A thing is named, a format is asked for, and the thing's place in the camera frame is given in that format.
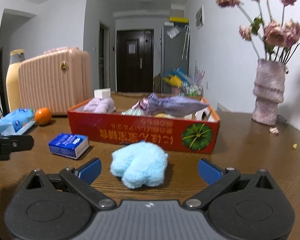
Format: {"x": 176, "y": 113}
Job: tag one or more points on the pink ribbed suitcase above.
{"x": 58, "y": 79}

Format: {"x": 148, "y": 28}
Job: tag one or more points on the small blue box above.
{"x": 69, "y": 145}

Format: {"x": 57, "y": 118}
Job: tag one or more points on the orange fruit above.
{"x": 43, "y": 116}

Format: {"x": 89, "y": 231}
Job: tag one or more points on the red cardboard box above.
{"x": 195, "y": 134}

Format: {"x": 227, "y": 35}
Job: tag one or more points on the dried pink roses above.
{"x": 280, "y": 39}

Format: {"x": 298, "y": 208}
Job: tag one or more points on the white rectangular block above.
{"x": 102, "y": 93}

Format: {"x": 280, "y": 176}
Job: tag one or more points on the yellow white plush toy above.
{"x": 164, "y": 115}

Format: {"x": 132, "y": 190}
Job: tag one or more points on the pink textured vase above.
{"x": 269, "y": 88}

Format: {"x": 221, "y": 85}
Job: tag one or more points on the light blue plush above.
{"x": 138, "y": 164}

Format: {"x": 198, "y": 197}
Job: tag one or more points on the fallen rose petal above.
{"x": 274, "y": 130}

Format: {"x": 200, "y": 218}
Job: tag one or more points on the grey refrigerator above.
{"x": 175, "y": 41}

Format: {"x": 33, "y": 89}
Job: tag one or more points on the iridescent plastic bag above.
{"x": 134, "y": 112}

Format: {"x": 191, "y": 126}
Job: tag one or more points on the yellow box on fridge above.
{"x": 179, "y": 20}

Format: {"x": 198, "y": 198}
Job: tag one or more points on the lilac fluffy towel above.
{"x": 97, "y": 105}

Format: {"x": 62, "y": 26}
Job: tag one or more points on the purple drawstring pouch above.
{"x": 178, "y": 106}

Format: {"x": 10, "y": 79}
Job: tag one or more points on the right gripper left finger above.
{"x": 79, "y": 181}

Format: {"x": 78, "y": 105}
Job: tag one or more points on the cream thermos jug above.
{"x": 12, "y": 79}

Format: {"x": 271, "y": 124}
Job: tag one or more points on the wire trolley with bottles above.
{"x": 191, "y": 90}

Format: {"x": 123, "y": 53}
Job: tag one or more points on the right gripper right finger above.
{"x": 219, "y": 181}

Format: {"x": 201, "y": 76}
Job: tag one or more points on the blue tissue pack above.
{"x": 17, "y": 122}

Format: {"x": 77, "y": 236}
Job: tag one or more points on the dark entrance door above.
{"x": 134, "y": 61}

